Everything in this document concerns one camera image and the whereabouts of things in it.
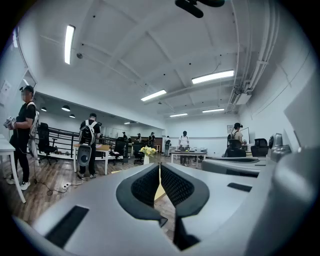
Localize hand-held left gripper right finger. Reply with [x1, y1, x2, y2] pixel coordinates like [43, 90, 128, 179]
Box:
[159, 161, 276, 256]

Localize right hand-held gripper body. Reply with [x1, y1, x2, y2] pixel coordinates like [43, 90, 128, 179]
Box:
[247, 133, 319, 256]

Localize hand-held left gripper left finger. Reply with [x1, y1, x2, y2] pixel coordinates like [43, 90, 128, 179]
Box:
[32, 161, 182, 256]

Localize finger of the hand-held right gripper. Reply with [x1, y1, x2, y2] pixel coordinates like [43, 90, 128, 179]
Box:
[201, 159, 266, 179]
[206, 156, 268, 165]

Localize black office chair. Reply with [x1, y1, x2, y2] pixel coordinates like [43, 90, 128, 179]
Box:
[109, 136, 128, 166]
[36, 122, 59, 166]
[223, 139, 247, 158]
[250, 138, 270, 158]
[132, 143, 146, 166]

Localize white standing board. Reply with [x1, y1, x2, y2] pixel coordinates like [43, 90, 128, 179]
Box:
[239, 126, 251, 146]

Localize dark grey table white legs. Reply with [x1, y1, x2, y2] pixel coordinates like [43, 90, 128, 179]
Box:
[169, 148, 208, 169]

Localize grey round-backed chair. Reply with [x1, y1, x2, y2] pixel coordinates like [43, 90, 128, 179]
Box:
[76, 144, 92, 168]

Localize white ceiling air conditioner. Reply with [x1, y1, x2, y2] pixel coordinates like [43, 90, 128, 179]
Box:
[234, 91, 253, 106]

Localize wooden table white legs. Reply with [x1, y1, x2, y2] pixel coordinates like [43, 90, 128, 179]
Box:
[73, 143, 111, 176]

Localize yellow flower bouquet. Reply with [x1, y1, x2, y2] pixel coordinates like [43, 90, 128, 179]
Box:
[139, 145, 158, 158]

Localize black metal railing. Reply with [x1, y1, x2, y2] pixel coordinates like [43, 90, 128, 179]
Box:
[34, 126, 118, 161]

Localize white ceiling pipes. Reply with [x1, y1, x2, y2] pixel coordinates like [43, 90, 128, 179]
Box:
[231, 0, 280, 115]

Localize black floor cable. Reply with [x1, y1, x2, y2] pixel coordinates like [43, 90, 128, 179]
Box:
[34, 178, 69, 197]

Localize black head-mounted camera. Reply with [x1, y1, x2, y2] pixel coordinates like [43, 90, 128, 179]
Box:
[174, 0, 226, 19]

